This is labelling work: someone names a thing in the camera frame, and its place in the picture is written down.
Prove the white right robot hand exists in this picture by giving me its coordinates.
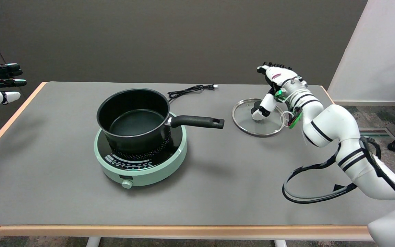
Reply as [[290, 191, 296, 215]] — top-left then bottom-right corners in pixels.
[[252, 63, 308, 121]]

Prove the mint green induction cooker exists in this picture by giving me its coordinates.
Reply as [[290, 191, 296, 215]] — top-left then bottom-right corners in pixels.
[[94, 111, 188, 189]]

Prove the coloured wrist wire bundle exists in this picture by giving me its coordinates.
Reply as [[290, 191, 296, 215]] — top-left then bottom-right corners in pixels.
[[280, 107, 303, 130]]

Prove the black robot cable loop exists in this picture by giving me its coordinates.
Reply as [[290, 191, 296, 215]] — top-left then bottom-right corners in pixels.
[[282, 137, 395, 216]]

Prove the grey floor vent grille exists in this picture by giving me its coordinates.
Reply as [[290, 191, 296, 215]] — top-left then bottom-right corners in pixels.
[[358, 127, 395, 140]]

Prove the black saucepan with handle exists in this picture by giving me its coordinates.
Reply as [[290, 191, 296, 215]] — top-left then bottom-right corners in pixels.
[[96, 88, 225, 155]]

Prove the black power cord with plug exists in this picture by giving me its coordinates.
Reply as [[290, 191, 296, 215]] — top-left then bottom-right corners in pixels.
[[167, 84, 218, 103]]

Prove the glass pot lid black knob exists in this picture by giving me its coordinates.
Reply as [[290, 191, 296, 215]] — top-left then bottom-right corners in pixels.
[[232, 98, 286, 138]]

